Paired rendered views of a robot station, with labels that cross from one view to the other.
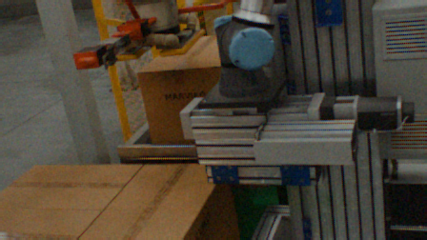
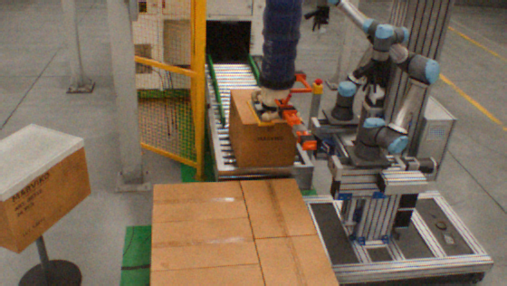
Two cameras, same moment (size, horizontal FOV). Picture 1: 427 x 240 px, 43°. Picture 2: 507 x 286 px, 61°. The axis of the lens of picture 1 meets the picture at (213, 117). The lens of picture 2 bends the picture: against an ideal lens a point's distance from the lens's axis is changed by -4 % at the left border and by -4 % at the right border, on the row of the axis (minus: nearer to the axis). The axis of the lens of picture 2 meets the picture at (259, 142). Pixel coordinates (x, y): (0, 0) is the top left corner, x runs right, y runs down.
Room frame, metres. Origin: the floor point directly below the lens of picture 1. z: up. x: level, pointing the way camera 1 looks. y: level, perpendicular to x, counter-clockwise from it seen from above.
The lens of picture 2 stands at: (0.04, 1.66, 2.37)
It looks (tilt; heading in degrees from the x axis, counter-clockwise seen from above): 30 degrees down; 327
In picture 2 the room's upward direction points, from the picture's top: 5 degrees clockwise
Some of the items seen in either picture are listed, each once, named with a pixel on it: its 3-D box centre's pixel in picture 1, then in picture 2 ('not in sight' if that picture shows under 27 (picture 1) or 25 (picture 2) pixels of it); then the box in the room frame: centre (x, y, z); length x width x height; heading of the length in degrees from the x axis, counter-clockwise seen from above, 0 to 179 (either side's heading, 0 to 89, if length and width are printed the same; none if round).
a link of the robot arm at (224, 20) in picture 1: (236, 35); (373, 130); (1.56, -0.10, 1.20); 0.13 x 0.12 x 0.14; 7
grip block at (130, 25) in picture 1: (133, 30); (287, 112); (1.95, 0.23, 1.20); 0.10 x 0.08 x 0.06; 74
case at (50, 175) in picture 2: not in sight; (25, 184); (2.41, 1.68, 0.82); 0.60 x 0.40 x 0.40; 128
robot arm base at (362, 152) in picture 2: (241, 73); (368, 147); (1.57, -0.10, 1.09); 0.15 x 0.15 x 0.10
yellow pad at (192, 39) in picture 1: (183, 38); not in sight; (2.17, 0.07, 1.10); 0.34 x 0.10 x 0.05; 164
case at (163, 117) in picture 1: (206, 90); (260, 128); (2.56, 0.02, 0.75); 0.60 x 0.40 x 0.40; 161
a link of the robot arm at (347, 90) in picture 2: not in sight; (346, 93); (2.03, -0.30, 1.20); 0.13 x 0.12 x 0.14; 128
